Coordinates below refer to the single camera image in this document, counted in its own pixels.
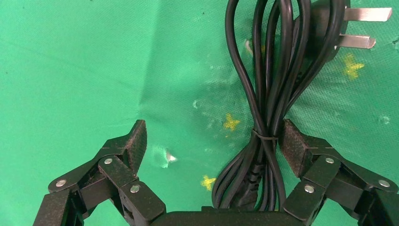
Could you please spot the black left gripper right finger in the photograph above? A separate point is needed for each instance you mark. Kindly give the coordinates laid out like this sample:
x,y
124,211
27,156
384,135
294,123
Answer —
x,y
324,177

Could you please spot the green table cloth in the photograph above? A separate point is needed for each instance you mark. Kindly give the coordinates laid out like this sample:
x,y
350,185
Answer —
x,y
78,62

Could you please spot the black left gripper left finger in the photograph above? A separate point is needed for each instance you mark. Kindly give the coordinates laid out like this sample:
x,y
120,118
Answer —
x,y
115,174

